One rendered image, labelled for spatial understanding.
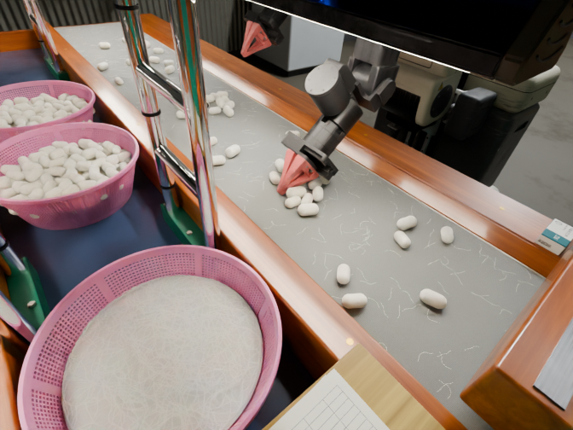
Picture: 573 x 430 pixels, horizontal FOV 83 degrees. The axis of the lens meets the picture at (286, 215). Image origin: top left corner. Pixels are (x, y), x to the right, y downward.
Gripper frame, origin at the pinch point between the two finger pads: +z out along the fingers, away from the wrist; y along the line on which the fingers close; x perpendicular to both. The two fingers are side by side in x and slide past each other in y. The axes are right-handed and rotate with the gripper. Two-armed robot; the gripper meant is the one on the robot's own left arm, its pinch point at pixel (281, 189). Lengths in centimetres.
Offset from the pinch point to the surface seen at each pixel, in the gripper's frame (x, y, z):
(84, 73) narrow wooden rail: -10, -71, 10
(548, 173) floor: 201, 11, -117
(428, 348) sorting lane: -1.4, 33.7, 3.5
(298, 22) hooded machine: 141, -207, -119
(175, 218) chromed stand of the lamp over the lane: -8.8, -7.7, 15.8
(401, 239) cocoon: 4.7, 20.9, -5.9
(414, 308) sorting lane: 0.8, 29.4, 0.9
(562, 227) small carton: 16.1, 35.8, -23.4
